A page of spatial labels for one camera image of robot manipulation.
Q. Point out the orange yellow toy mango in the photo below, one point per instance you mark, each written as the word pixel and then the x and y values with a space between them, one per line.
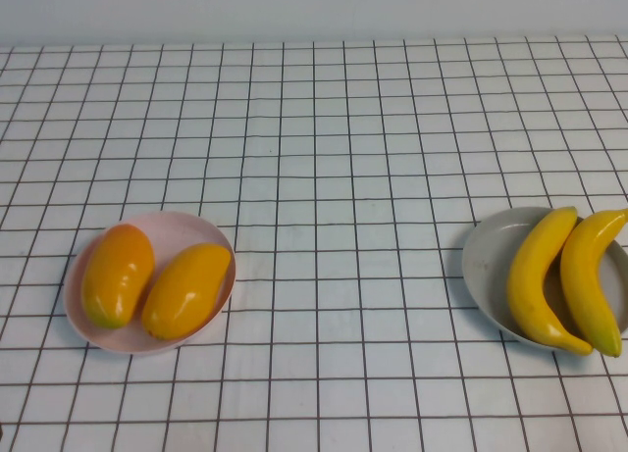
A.
pixel 186 290
pixel 118 275

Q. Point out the yellow banana with curved stem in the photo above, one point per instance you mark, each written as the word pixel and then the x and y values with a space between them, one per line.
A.
pixel 527 285

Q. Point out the yellow banana green blunt tip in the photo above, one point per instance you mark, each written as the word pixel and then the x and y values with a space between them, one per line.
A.
pixel 584 275

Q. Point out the pink round plate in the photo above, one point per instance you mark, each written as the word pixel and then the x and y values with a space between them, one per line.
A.
pixel 196 229

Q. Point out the grey round plate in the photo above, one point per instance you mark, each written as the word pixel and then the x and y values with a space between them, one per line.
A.
pixel 490 266

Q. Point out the white grid pattern tablecloth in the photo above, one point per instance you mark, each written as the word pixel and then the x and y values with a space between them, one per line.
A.
pixel 314 104

